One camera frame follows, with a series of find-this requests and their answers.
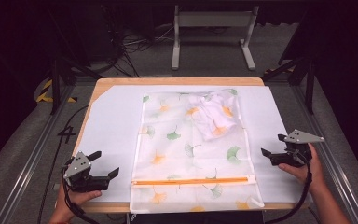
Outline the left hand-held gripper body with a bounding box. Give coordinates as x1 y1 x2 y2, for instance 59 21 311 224
62 151 111 193

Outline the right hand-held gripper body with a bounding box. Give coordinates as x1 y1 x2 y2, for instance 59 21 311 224
269 129 325 168

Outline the leaf print mesh laundry bag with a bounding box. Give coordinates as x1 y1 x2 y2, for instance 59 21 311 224
130 88 266 215

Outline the white garment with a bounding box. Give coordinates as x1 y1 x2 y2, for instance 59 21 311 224
185 92 239 142

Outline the person's left hand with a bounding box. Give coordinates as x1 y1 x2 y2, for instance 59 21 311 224
54 183 103 219

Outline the person's right hand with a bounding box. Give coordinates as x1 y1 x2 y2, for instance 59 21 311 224
278 143 327 194

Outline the white table mat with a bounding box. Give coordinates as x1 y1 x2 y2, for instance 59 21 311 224
74 84 313 204

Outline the black metal stand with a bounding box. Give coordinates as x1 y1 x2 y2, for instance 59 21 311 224
262 55 316 115
48 8 103 116

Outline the person's dark clothing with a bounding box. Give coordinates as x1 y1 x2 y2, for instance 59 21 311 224
127 211 265 224

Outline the wooden table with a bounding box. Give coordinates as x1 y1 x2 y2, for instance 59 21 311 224
71 77 311 214

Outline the white metal stand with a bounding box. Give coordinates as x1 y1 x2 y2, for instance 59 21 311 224
171 4 260 71

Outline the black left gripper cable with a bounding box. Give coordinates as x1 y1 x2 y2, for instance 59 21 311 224
61 166 102 224

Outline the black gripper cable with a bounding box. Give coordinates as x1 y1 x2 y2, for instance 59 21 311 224
61 166 102 224
265 160 313 224

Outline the thin black floor cable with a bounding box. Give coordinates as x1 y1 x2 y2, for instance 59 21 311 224
36 105 90 224

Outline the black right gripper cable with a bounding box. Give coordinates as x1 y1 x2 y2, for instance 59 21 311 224
265 160 313 224

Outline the aluminium floor rail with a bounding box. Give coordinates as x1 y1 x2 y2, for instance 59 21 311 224
292 83 358 224
0 83 76 224

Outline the bundle of black floor cables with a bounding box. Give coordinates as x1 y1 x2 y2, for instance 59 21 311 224
105 24 175 78

